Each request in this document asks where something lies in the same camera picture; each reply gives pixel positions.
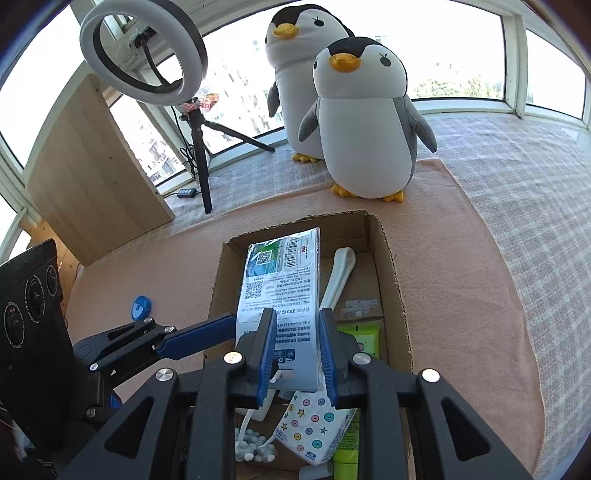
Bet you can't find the green tube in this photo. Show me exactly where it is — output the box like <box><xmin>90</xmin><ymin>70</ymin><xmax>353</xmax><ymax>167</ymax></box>
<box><xmin>332</xmin><ymin>322</ymin><xmax>381</xmax><ymax>479</ymax></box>

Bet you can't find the white massager with grey balls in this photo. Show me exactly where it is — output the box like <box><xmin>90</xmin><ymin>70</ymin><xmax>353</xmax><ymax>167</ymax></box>
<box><xmin>235</xmin><ymin>238</ymin><xmax>356</xmax><ymax>466</ymax></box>

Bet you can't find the printed plastic packet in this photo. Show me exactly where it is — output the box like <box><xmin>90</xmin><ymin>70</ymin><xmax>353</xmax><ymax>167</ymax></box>
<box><xmin>235</xmin><ymin>228</ymin><xmax>321</xmax><ymax>392</ymax></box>

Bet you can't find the translucent white cap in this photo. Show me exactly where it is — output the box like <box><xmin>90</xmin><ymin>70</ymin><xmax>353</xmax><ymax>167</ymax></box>
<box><xmin>298</xmin><ymin>461</ymin><xmax>334</xmax><ymax>480</ymax></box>

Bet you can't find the star-patterned tissue pack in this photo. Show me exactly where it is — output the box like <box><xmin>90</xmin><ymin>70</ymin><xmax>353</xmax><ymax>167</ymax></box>
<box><xmin>273</xmin><ymin>391</ymin><xmax>356</xmax><ymax>466</ymax></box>

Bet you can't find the blue round lid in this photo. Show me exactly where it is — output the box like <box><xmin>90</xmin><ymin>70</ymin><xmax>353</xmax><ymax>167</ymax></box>
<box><xmin>130</xmin><ymin>295</ymin><xmax>152</xmax><ymax>322</ymax></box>

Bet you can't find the pine wooden headboard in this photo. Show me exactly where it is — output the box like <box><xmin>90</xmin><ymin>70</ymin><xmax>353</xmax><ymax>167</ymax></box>
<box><xmin>20</xmin><ymin>218</ymin><xmax>86</xmax><ymax>305</ymax></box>

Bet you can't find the pink blanket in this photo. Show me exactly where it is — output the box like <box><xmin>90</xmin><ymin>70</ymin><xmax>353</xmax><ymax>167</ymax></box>
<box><xmin>65</xmin><ymin>159</ymin><xmax>544</xmax><ymax>469</ymax></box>

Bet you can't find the cardboard box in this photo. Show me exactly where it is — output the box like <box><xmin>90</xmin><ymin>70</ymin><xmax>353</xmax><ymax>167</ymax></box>
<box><xmin>202</xmin><ymin>209</ymin><xmax>417</xmax><ymax>480</ymax></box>

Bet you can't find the light wooden board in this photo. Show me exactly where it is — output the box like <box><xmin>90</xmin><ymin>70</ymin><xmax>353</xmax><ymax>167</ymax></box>
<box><xmin>24</xmin><ymin>67</ymin><xmax>174</xmax><ymax>265</ymax></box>

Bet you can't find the black tripod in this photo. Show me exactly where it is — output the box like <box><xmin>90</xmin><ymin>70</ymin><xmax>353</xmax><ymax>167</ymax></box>
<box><xmin>179</xmin><ymin>97</ymin><xmax>276</xmax><ymax>215</ymax></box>

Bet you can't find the small grey penguin plush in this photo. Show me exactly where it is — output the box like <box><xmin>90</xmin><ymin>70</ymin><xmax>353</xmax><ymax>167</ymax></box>
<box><xmin>298</xmin><ymin>37</ymin><xmax>438</xmax><ymax>203</ymax></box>

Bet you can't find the plaid bed sheet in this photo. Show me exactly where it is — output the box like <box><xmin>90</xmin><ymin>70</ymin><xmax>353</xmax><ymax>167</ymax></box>
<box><xmin>161</xmin><ymin>112</ymin><xmax>591</xmax><ymax>480</ymax></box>

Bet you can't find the large grey penguin plush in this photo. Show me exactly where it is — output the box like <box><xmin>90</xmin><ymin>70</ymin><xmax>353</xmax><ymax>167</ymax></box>
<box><xmin>264</xmin><ymin>4</ymin><xmax>353</xmax><ymax>163</ymax></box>

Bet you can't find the white ring light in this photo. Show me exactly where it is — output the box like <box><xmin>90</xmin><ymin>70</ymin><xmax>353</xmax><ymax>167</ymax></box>
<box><xmin>79</xmin><ymin>1</ymin><xmax>208</xmax><ymax>106</ymax></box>

